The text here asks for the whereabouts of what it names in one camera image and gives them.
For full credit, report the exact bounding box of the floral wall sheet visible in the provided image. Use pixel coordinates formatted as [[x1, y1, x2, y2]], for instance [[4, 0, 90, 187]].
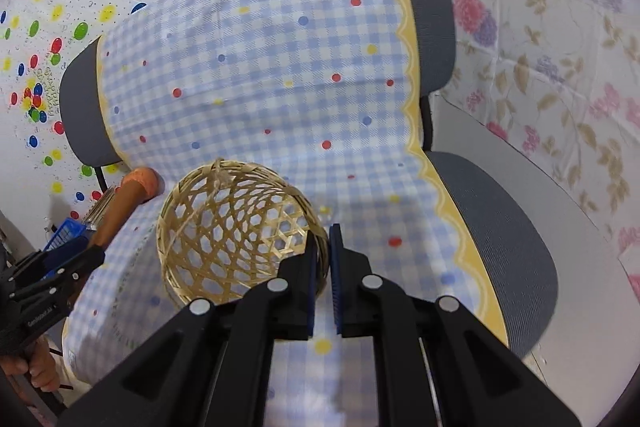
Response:
[[444, 0, 639, 285]]

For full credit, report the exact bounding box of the blue checked chair cover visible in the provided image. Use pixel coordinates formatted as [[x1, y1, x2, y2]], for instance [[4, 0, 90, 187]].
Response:
[[60, 0, 490, 426]]

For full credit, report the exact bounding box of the orange toy carrot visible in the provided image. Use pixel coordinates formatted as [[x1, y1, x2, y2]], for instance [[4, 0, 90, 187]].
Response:
[[89, 173, 157, 249]]

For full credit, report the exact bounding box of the woven bamboo basket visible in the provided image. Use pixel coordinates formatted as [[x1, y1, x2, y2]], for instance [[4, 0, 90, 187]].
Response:
[[156, 158, 329, 305]]

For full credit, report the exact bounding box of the person's left hand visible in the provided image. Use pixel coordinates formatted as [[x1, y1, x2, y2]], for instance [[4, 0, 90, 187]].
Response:
[[0, 337, 61, 392]]

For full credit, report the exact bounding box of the blue package on floor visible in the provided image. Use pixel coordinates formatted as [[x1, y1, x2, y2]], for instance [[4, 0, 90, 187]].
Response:
[[43, 218, 93, 251]]

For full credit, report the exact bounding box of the dark grey office chair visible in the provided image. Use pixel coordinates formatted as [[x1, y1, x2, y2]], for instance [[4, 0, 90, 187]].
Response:
[[58, 0, 560, 360]]

